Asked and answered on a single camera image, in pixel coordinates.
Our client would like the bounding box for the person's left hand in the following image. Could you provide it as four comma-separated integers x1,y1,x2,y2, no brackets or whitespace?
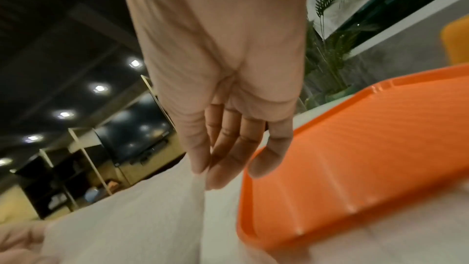
0,220,50,264

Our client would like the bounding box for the person's right hand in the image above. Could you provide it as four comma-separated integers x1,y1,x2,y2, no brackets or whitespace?
116,0,313,191

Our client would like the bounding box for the white paper napkin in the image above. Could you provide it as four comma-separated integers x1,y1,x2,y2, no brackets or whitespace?
40,152,212,264

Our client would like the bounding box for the orange plastic tray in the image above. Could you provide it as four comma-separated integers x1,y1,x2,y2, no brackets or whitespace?
236,64,469,252

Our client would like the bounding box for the black display bookshelf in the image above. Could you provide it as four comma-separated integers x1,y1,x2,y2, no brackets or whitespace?
14,126,124,220

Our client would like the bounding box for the green palm plant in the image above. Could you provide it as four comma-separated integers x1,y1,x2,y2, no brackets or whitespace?
303,0,371,107

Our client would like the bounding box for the mustard yellow upholstered chair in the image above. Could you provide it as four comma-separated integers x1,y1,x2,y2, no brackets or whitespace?
440,16,469,65

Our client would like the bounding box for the black wall screen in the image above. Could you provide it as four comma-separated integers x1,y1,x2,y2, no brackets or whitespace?
93,93,176,168

